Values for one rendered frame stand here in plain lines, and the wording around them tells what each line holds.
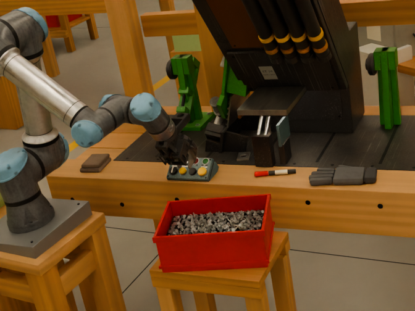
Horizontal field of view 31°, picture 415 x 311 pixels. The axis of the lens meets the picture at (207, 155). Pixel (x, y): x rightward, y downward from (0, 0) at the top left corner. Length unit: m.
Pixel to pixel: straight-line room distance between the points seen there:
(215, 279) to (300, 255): 1.56
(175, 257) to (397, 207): 0.65
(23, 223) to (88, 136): 0.48
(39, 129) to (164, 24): 0.88
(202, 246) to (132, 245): 1.89
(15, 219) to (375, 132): 1.21
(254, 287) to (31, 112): 0.86
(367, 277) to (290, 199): 1.20
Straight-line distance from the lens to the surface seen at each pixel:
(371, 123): 2.63
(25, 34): 2.20
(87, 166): 2.61
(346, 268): 3.47
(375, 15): 2.72
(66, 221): 2.35
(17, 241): 2.33
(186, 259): 2.10
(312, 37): 2.09
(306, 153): 2.45
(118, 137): 2.92
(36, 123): 2.34
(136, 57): 3.02
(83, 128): 1.98
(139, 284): 3.61
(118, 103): 2.07
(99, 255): 2.45
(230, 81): 2.45
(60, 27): 7.96
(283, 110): 2.21
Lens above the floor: 1.93
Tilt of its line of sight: 24 degrees down
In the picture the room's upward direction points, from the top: 10 degrees counter-clockwise
